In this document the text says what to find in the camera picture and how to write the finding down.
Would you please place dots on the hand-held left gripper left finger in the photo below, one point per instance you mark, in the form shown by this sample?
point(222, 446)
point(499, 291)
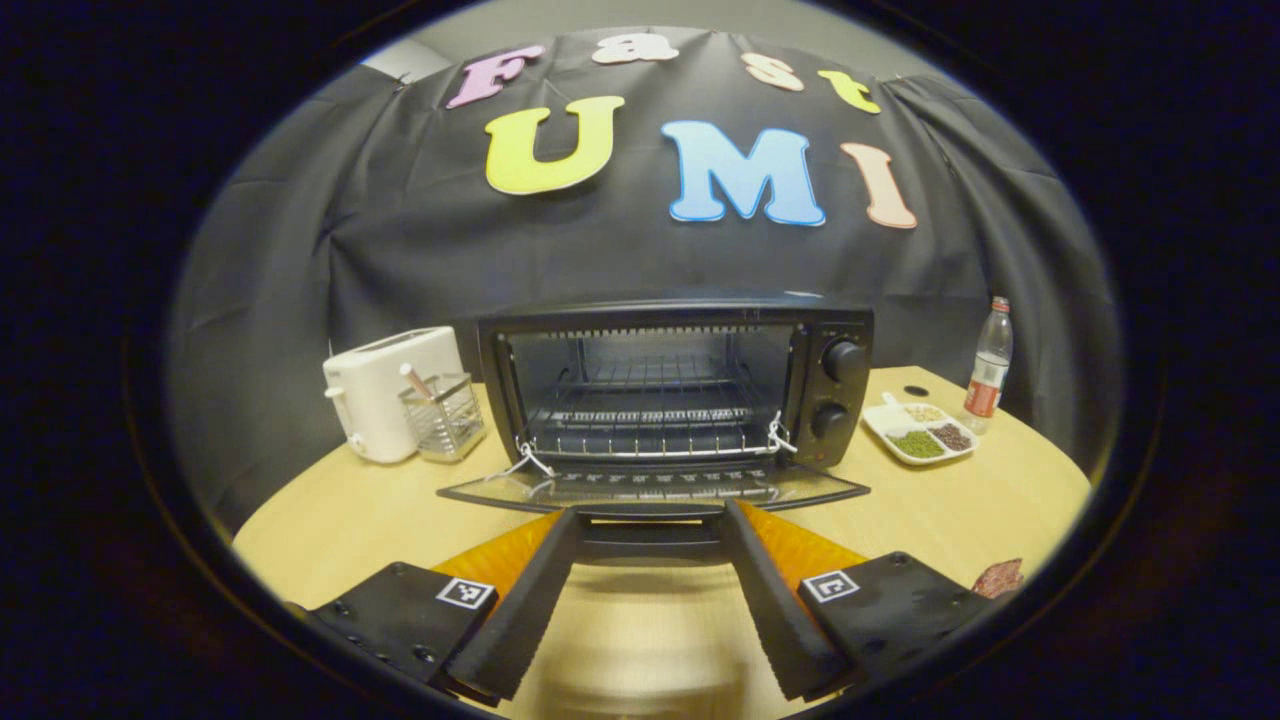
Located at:
point(520, 620)

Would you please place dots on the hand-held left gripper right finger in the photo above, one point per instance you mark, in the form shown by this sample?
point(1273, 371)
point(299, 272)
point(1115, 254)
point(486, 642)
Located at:
point(780, 620)

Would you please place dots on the red raw meat steak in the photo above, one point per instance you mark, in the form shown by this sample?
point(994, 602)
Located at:
point(1000, 580)

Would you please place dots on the black electric oven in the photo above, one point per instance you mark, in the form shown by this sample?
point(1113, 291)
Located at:
point(840, 400)

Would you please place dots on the pile of green beans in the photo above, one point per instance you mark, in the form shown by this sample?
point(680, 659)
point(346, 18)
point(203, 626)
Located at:
point(916, 444)

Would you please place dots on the white divided plate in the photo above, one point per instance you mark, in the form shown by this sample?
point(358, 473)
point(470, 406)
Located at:
point(900, 425)

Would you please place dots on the pile of dark red beans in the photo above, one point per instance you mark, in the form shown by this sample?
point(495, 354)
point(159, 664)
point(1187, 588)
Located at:
point(950, 436)

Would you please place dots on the pile of yellow beans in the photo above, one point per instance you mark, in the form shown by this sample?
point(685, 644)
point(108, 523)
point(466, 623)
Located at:
point(925, 412)

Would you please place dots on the pale pink utensil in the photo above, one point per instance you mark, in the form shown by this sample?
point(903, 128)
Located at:
point(415, 380)

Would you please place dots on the white toaster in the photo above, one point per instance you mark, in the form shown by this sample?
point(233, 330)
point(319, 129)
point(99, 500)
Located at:
point(375, 395)

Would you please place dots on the clear bottle with red label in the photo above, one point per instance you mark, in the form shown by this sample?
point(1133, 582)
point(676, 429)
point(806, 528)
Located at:
point(988, 385)

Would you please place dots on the black backdrop cloth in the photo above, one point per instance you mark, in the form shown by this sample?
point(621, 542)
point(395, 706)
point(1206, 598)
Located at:
point(400, 230)

